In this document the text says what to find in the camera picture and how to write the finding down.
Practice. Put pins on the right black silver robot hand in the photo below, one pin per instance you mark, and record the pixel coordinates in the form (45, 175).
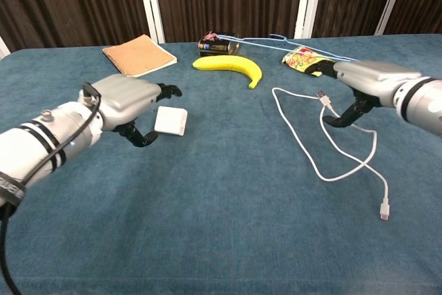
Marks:
(373, 81)

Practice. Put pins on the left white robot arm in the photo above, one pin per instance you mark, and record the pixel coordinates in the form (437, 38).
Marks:
(34, 146)

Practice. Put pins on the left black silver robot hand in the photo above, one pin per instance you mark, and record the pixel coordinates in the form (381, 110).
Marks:
(127, 98)

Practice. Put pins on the dark snack packet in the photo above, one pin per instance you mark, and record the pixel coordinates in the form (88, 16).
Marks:
(215, 48)

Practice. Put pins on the teal table cloth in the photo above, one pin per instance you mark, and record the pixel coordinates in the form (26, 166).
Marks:
(221, 205)

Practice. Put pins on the yellow banana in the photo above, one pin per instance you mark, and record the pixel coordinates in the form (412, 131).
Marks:
(235, 63)

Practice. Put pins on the brown spiral notebook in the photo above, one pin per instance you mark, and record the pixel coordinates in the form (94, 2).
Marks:
(138, 55)

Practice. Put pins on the yellow snack packet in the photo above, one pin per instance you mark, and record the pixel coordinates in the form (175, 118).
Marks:
(297, 58)

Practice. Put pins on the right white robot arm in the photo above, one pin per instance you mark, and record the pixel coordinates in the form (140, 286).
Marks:
(421, 105)

